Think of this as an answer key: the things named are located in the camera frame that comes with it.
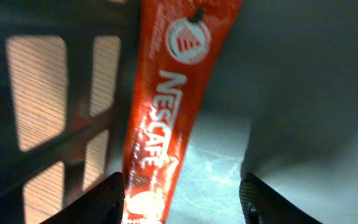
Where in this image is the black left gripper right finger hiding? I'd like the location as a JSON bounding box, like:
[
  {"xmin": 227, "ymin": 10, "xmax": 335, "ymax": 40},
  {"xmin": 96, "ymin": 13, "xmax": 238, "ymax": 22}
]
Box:
[{"xmin": 239, "ymin": 172, "xmax": 321, "ymax": 224}]

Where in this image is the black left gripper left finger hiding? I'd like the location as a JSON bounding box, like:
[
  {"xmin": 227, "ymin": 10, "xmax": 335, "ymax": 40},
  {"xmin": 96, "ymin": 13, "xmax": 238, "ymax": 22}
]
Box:
[{"xmin": 42, "ymin": 172, "xmax": 125, "ymax": 224}]

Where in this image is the red Nescafe stick sachet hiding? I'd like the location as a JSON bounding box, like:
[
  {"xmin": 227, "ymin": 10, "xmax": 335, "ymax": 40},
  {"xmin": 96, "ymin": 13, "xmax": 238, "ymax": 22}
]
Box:
[{"xmin": 122, "ymin": 0, "xmax": 242, "ymax": 224}]

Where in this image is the grey plastic mesh basket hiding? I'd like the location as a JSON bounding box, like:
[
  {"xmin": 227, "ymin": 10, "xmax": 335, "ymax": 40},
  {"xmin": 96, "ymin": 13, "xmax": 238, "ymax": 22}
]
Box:
[{"xmin": 0, "ymin": 0, "xmax": 358, "ymax": 223}]

